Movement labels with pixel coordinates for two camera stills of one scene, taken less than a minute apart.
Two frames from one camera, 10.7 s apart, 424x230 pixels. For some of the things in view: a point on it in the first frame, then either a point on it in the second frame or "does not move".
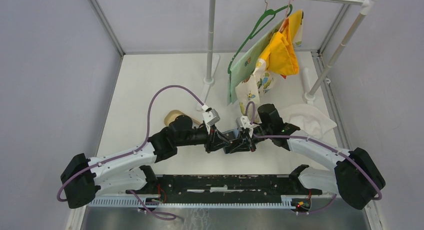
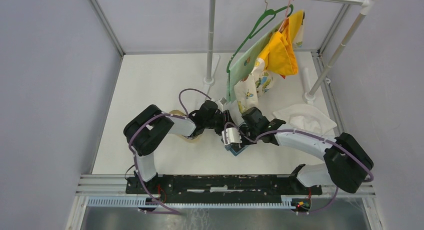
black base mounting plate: x=225 y=185 does not move
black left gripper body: x=209 y=146 to x=219 y=122
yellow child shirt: x=278 y=51 does not move
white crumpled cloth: x=307 y=119 does not move
